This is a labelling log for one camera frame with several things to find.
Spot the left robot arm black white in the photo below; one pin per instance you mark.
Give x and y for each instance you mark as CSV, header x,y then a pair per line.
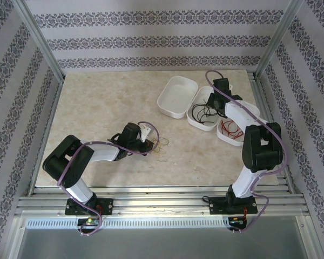
x,y
105,152

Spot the aluminium frame post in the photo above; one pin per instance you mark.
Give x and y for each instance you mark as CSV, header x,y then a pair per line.
x,y
40,40
278,35

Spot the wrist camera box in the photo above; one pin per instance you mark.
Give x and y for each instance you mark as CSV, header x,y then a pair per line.
x,y
145,133
230,87

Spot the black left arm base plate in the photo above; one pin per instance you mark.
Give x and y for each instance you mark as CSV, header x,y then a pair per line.
x,y
105,206

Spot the small circuit board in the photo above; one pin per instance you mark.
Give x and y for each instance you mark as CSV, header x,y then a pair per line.
x,y
236,220
89,221

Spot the white plastic tray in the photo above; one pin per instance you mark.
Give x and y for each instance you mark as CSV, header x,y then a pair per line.
x,y
224,137
202,94
175,94

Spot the aluminium frame rail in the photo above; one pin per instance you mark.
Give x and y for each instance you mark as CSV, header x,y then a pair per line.
x,y
162,201

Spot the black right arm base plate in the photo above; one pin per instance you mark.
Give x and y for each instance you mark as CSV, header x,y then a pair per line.
x,y
217,206

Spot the grey metal panel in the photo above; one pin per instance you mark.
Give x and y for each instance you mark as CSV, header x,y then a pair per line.
x,y
162,244

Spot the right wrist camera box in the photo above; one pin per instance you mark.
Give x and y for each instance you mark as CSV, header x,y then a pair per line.
x,y
230,87

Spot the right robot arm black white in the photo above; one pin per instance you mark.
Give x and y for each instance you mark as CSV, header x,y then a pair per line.
x,y
240,113

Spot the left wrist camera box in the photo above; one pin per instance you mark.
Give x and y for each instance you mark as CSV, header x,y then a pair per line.
x,y
145,133

